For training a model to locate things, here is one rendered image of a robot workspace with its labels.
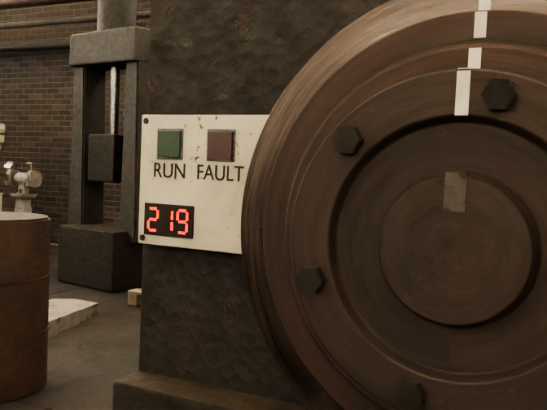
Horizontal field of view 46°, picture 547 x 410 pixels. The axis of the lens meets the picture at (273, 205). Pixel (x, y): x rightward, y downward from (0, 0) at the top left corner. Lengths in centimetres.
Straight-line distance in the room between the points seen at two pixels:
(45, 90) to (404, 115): 914
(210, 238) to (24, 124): 904
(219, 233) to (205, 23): 28
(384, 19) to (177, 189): 39
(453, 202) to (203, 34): 50
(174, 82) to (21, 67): 908
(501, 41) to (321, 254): 23
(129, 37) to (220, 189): 524
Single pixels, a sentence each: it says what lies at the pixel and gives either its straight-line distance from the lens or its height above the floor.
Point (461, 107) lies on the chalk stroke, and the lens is 52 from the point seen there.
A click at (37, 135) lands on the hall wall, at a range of 965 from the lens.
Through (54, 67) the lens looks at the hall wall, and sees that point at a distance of 952.
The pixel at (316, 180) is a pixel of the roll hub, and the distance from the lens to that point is 55.
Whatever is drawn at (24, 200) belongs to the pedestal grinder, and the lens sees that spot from 926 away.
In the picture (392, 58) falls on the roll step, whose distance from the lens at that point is 61.
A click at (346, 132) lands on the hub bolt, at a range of 53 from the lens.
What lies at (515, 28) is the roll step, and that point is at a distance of 59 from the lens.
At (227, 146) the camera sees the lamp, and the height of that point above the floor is 120.
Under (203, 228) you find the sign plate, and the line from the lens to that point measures 86.
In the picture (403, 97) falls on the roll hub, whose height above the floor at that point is 123.
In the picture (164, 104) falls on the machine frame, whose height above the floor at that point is 126.
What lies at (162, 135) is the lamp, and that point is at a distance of 89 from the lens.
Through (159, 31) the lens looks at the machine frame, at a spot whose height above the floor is 136.
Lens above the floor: 117
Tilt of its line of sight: 3 degrees down
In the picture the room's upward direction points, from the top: 2 degrees clockwise
